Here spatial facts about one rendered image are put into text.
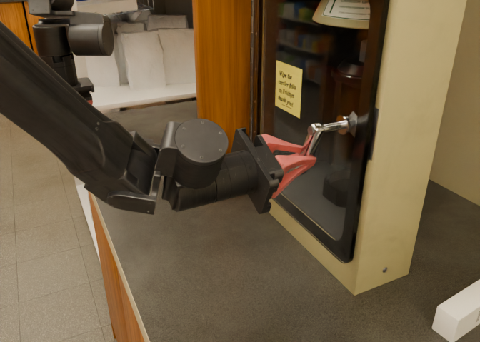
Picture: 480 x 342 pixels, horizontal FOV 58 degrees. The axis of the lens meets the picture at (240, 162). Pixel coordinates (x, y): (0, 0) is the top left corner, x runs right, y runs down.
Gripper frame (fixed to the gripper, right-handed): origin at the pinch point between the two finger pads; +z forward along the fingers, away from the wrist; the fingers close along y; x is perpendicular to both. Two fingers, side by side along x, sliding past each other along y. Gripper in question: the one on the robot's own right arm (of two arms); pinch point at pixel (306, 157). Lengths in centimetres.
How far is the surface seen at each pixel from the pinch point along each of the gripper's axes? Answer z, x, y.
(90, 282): -27, 157, 75
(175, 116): 6, 51, 66
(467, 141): 48, 14, 5
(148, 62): 9, 58, 105
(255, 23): 4.2, -4.3, 27.1
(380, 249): 8.9, 9.9, -12.2
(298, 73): 4.1, -4.9, 12.0
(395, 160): 9.0, -3.5, -6.5
